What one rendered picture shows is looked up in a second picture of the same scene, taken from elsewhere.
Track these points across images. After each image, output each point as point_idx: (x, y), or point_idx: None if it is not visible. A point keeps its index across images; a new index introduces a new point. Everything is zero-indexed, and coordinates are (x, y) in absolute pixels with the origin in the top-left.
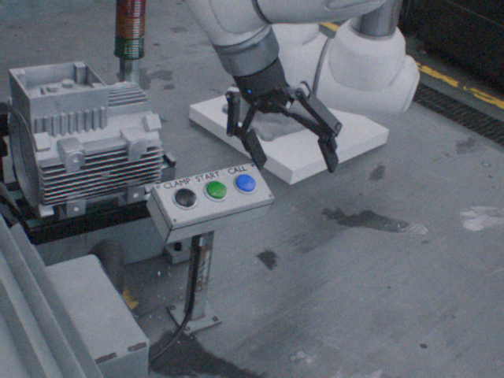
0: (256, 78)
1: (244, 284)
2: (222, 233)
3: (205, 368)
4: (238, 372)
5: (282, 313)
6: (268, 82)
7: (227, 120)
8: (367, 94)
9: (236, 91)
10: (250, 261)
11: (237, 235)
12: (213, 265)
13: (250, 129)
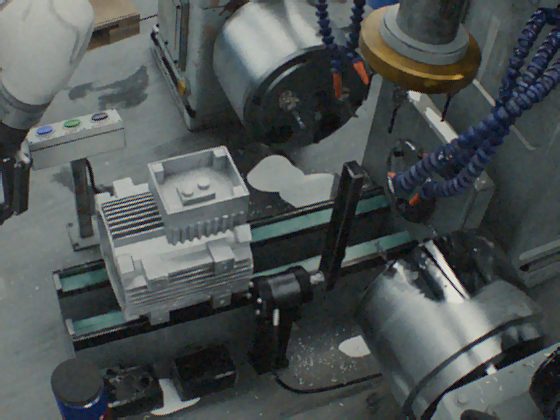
0: None
1: (32, 260)
2: (29, 326)
3: (91, 189)
4: (69, 184)
5: (14, 228)
6: None
7: (28, 191)
8: None
9: (22, 154)
10: (16, 286)
11: (15, 322)
12: (52, 285)
13: (4, 205)
